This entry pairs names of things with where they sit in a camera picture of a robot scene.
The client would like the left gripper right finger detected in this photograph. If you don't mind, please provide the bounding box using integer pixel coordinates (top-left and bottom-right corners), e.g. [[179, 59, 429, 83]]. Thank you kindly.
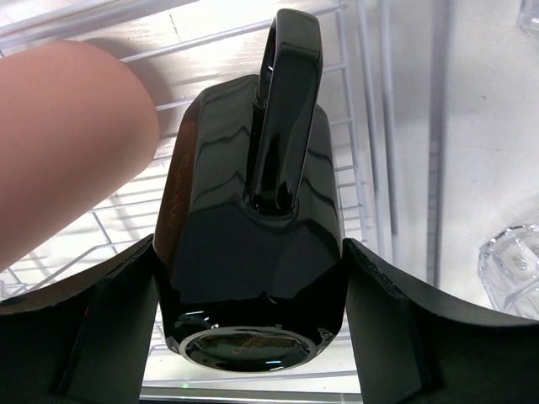
[[343, 238, 538, 403]]

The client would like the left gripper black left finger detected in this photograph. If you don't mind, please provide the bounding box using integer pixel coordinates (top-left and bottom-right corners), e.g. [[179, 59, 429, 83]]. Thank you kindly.
[[1, 237, 158, 403]]

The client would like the clear glass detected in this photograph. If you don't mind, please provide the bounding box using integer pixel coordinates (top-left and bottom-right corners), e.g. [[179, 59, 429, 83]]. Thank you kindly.
[[517, 0, 539, 42], [478, 223, 538, 320]]

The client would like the black ceramic mug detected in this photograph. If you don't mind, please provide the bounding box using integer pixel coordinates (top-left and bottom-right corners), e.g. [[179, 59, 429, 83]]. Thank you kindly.
[[153, 8, 348, 373]]

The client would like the pink plastic cup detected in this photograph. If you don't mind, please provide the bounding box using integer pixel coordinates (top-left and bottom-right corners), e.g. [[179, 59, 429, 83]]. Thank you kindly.
[[1, 40, 159, 268]]

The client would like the clear wire dish rack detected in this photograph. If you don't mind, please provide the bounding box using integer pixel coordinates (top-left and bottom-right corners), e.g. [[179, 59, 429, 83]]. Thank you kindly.
[[0, 0, 456, 404]]

